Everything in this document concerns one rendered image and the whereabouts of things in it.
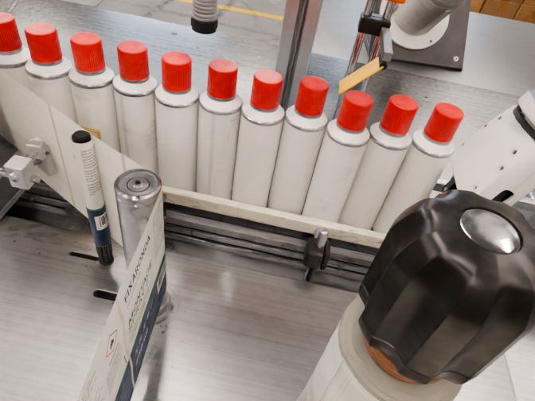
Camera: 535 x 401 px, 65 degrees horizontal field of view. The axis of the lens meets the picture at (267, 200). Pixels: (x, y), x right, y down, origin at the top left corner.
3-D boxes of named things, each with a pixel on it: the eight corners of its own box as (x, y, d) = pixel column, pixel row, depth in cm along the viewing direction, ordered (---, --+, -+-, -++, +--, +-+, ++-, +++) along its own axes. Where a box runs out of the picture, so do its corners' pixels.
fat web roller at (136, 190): (122, 317, 46) (98, 195, 33) (138, 283, 49) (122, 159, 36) (162, 327, 46) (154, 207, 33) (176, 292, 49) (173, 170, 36)
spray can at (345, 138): (300, 235, 58) (338, 107, 44) (298, 208, 62) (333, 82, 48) (337, 239, 59) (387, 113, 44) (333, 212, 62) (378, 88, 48)
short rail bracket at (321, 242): (292, 293, 57) (311, 236, 49) (295, 276, 59) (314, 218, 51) (316, 298, 57) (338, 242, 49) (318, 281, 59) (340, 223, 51)
